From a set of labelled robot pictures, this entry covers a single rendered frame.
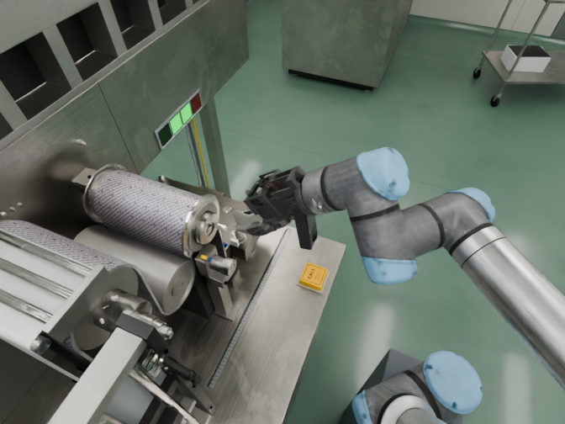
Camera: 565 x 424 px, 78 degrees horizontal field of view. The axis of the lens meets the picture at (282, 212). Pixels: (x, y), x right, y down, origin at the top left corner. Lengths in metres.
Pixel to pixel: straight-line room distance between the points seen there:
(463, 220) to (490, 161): 2.63
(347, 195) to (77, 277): 0.40
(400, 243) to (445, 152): 2.62
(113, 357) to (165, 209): 0.37
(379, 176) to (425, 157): 2.53
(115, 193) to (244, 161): 2.01
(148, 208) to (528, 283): 0.67
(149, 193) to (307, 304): 0.55
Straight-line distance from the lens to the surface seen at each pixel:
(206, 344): 1.05
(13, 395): 1.16
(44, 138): 0.89
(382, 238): 0.51
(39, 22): 0.86
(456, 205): 0.59
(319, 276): 1.09
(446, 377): 0.83
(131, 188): 0.83
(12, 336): 0.58
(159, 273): 0.78
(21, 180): 0.88
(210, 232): 0.81
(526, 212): 2.94
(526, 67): 3.92
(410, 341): 2.09
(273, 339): 1.03
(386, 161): 0.49
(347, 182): 0.51
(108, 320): 0.62
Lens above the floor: 1.87
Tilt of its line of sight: 51 degrees down
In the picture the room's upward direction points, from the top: straight up
